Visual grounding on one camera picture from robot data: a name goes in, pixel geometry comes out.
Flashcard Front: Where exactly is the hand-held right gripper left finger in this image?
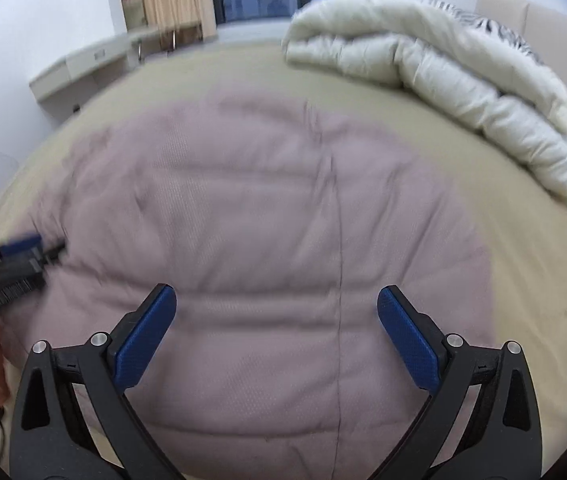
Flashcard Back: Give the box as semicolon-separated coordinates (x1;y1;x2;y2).
8;284;185;480

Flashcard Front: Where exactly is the zebra striped pillow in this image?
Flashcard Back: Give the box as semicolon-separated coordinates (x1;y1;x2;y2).
426;0;547;67

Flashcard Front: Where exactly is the mauve hooded puffer coat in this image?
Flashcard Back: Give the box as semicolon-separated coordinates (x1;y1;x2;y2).
1;95;497;480

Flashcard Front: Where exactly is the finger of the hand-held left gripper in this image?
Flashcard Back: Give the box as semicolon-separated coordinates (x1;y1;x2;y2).
0;241;68;275
0;234;44;262

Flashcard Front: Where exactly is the beige padded headboard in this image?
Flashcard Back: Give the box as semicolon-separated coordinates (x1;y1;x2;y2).
474;0;567;181

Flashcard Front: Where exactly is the bed with beige sheet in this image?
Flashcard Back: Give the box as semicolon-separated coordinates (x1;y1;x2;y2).
0;40;567;480

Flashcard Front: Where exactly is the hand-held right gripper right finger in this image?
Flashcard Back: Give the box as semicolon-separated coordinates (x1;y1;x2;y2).
367;285;544;480

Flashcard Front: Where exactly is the white wall-mounted desk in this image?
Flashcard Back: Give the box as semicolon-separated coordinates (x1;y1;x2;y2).
28;25;174;111

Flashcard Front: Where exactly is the white folded duvet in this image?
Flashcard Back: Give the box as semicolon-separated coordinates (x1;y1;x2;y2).
282;0;567;198

